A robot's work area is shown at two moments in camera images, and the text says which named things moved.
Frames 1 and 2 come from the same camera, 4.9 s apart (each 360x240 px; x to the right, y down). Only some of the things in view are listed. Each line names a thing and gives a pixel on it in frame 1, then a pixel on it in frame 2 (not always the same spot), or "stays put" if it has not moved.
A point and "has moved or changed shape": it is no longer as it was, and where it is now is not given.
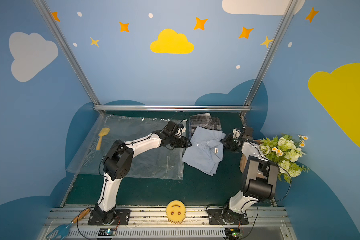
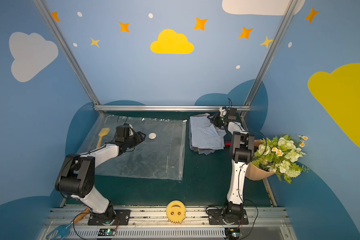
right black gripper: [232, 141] → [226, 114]
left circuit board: [107, 232] stays put
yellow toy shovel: [104, 131] stays put
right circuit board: [232, 233] stays put
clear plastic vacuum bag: [158, 162] stays put
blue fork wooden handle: [61, 232] stays put
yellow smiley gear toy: [176, 211] stays put
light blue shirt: [205, 150] has moved or changed shape
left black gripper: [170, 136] → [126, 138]
